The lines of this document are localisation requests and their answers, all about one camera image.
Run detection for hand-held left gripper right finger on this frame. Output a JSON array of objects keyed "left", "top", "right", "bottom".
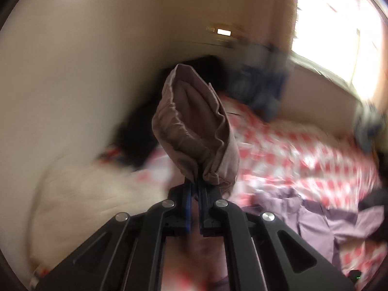
[{"left": 198, "top": 186, "right": 358, "bottom": 291}]

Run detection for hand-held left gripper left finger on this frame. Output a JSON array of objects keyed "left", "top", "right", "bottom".
[{"left": 36, "top": 184, "right": 192, "bottom": 291}]

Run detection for lilac jacket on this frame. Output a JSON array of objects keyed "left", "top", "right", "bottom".
[{"left": 152, "top": 63, "right": 388, "bottom": 291}]

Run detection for black clothes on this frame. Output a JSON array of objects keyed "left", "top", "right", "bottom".
[{"left": 113, "top": 55, "right": 223, "bottom": 170}]

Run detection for cream quilt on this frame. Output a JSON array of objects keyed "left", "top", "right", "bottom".
[{"left": 29, "top": 154, "right": 182, "bottom": 279}]

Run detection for red white checkered bedsheet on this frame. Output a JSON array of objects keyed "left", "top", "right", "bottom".
[{"left": 30, "top": 91, "right": 388, "bottom": 291}]

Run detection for blue patterned curtain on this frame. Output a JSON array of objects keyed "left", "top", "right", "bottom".
[{"left": 227, "top": 44, "right": 291, "bottom": 120}]

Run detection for black cloth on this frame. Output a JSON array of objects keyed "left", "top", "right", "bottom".
[{"left": 358, "top": 188, "right": 388, "bottom": 216}]

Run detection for grey cloth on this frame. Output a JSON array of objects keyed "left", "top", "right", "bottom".
[{"left": 353, "top": 98, "right": 383, "bottom": 155}]

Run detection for window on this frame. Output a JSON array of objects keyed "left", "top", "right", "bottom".
[{"left": 291, "top": 0, "right": 385, "bottom": 97}]

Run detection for wall light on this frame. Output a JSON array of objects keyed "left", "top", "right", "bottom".
[{"left": 212, "top": 23, "right": 243, "bottom": 37}]

